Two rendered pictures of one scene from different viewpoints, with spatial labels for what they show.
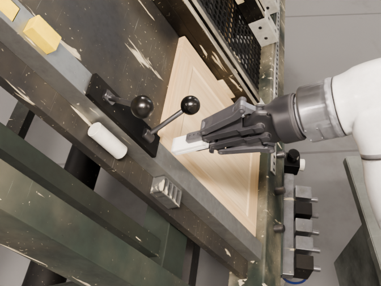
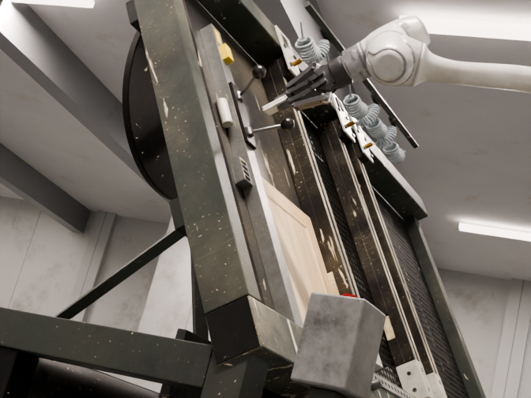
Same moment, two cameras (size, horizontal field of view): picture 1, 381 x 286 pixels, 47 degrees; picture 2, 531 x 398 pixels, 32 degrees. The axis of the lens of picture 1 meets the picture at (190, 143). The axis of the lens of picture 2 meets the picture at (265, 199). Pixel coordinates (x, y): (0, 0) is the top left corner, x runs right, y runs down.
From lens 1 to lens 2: 234 cm
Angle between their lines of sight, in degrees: 74
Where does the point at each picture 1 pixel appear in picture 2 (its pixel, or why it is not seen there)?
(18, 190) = (185, 24)
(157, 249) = not seen: hidden behind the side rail
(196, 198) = (261, 198)
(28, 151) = not seen: hidden behind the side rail
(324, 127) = (352, 49)
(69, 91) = (220, 80)
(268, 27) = (418, 373)
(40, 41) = (224, 50)
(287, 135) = (333, 63)
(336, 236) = not seen: outside the picture
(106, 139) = (224, 104)
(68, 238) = (188, 50)
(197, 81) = (304, 234)
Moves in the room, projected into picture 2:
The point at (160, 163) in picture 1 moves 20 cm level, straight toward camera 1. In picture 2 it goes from (248, 152) to (227, 119)
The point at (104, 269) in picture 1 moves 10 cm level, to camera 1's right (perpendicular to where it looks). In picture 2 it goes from (192, 76) to (229, 79)
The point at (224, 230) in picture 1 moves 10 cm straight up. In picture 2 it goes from (271, 253) to (281, 215)
